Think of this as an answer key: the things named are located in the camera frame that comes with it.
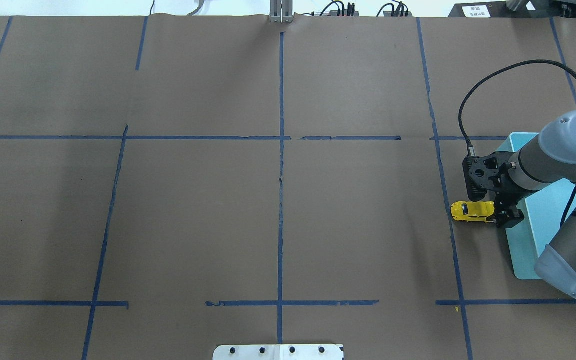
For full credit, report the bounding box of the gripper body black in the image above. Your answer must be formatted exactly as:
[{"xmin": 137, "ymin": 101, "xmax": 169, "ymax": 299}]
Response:
[{"xmin": 493, "ymin": 173, "xmax": 531, "ymax": 205}]

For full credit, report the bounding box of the yellow beetle toy car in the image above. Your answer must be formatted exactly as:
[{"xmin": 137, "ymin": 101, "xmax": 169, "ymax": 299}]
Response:
[{"xmin": 450, "ymin": 201, "xmax": 495, "ymax": 223}]

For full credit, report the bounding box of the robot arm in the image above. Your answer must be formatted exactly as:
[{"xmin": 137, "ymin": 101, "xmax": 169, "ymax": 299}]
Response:
[{"xmin": 493, "ymin": 111, "xmax": 576, "ymax": 300}]

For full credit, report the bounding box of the teal plastic bin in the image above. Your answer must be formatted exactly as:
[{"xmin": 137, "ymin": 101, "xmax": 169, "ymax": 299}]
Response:
[{"xmin": 490, "ymin": 132, "xmax": 576, "ymax": 281}]

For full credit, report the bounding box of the black box with knob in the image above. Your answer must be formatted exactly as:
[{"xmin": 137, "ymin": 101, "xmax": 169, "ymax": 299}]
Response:
[{"xmin": 448, "ymin": 0, "xmax": 551, "ymax": 19}]

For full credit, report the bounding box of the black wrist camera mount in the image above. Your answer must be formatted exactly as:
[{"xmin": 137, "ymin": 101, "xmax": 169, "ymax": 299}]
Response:
[{"xmin": 462, "ymin": 152, "xmax": 512, "ymax": 202}]

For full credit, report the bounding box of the aluminium frame post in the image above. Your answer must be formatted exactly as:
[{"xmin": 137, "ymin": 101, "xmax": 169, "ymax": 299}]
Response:
[{"xmin": 269, "ymin": 0, "xmax": 295, "ymax": 24}]

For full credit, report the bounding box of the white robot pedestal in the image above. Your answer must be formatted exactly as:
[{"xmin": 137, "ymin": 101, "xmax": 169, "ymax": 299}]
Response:
[{"xmin": 212, "ymin": 343, "xmax": 346, "ymax": 360}]

